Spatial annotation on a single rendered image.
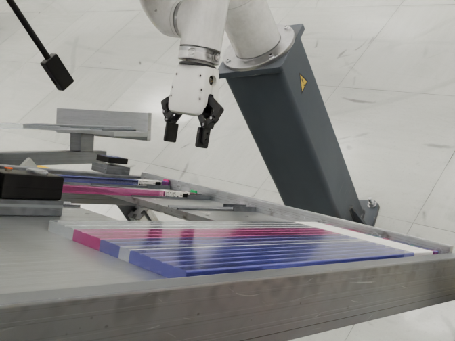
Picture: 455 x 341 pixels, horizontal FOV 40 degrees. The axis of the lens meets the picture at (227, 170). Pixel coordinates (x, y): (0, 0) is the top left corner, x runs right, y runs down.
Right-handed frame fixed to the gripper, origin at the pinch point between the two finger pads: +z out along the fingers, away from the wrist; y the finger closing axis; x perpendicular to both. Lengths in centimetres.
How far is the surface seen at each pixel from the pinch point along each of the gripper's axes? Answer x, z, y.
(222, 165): -95, 9, 73
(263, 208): 3.4, 9.3, -24.9
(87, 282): 61, 10, -54
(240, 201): 3.4, 9.0, -19.6
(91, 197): 14.9, 14.0, 8.0
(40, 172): 50, 5, -29
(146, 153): -94, 11, 117
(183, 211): 22.4, 10.2, -24.4
